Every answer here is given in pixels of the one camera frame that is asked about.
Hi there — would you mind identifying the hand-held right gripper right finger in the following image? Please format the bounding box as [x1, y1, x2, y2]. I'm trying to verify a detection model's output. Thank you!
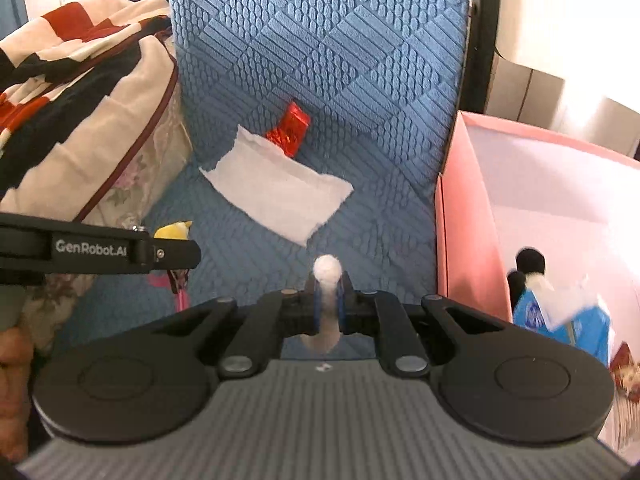
[336, 272, 506, 378]

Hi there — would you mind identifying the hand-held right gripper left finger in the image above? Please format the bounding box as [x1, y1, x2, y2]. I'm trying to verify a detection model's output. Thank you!
[145, 272, 326, 378]

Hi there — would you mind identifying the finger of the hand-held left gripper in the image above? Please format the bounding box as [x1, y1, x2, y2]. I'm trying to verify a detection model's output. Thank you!
[147, 237, 202, 295]

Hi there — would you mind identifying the pink and yellow toy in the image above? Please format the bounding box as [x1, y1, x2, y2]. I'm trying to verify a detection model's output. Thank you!
[150, 220, 193, 311]

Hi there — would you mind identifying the pink cardboard box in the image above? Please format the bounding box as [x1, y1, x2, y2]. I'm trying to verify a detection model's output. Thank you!
[434, 110, 640, 461]

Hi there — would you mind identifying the blue tissue packet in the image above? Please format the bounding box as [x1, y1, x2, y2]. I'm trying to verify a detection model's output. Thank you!
[512, 275, 613, 366]

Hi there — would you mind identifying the person's left hand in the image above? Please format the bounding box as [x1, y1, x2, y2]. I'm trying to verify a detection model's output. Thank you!
[0, 329, 35, 462]

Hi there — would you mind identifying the floral bed sheet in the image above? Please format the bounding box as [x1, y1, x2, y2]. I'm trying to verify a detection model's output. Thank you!
[20, 105, 196, 356]

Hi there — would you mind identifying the colourful snack packet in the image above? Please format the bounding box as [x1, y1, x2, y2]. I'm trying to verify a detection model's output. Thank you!
[199, 125, 354, 248]

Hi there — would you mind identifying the striped blanket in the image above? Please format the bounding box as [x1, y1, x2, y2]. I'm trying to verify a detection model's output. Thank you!
[0, 0, 193, 221]

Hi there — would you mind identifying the red foil wrapper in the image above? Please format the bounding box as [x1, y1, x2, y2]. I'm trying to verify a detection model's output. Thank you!
[265, 101, 311, 157]

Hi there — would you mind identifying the blue quilted sofa cover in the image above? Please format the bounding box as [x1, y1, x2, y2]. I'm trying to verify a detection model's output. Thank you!
[60, 0, 473, 361]

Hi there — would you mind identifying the brown cardboard panel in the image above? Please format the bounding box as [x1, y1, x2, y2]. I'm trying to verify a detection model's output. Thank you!
[487, 52, 568, 128]

